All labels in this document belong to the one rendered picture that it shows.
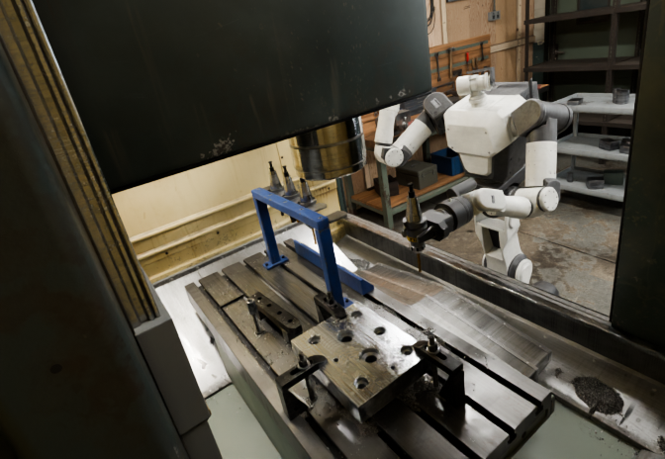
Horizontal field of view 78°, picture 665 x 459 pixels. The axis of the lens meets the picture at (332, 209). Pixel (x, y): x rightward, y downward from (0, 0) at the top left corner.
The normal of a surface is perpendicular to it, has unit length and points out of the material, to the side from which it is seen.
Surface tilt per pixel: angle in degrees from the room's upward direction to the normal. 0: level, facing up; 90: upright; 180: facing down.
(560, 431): 0
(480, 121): 57
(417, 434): 0
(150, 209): 90
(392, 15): 90
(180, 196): 90
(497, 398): 0
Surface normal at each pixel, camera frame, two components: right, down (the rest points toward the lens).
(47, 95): 0.57, 0.23
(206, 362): 0.07, -0.74
